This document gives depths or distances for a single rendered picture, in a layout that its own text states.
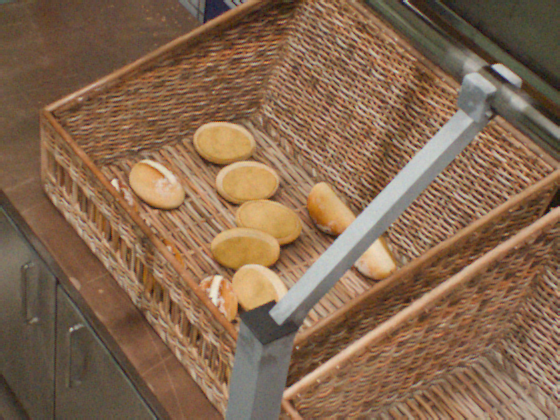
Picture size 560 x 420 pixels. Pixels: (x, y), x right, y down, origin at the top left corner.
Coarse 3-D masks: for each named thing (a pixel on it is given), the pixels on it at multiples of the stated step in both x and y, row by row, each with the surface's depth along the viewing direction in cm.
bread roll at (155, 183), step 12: (144, 168) 173; (156, 168) 173; (168, 168) 173; (132, 180) 174; (144, 180) 172; (156, 180) 172; (168, 180) 172; (180, 180) 174; (144, 192) 173; (156, 192) 172; (168, 192) 172; (180, 192) 173; (156, 204) 173; (168, 204) 172
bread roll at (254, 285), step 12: (240, 276) 159; (252, 276) 158; (264, 276) 158; (276, 276) 158; (240, 288) 159; (252, 288) 158; (264, 288) 157; (276, 288) 157; (240, 300) 159; (252, 300) 158; (264, 300) 157; (276, 300) 156
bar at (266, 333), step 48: (384, 0) 115; (432, 48) 111; (480, 96) 106; (528, 96) 105; (432, 144) 109; (384, 192) 110; (336, 240) 111; (240, 336) 113; (288, 336) 111; (240, 384) 116
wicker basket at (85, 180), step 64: (256, 0) 177; (320, 0) 180; (128, 64) 170; (192, 64) 177; (256, 64) 186; (320, 64) 181; (384, 64) 171; (64, 128) 170; (128, 128) 178; (256, 128) 192; (320, 128) 183; (384, 128) 173; (512, 128) 156; (64, 192) 169; (192, 192) 178; (448, 192) 165; (512, 192) 156; (128, 256) 166; (192, 256) 168; (320, 256) 171; (448, 256) 148; (192, 320) 147; (320, 320) 139; (384, 320) 148
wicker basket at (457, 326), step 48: (528, 240) 145; (480, 288) 147; (528, 288) 155; (384, 336) 138; (432, 336) 146; (480, 336) 155; (528, 336) 157; (336, 384) 138; (384, 384) 147; (432, 384) 155; (480, 384) 157; (528, 384) 157
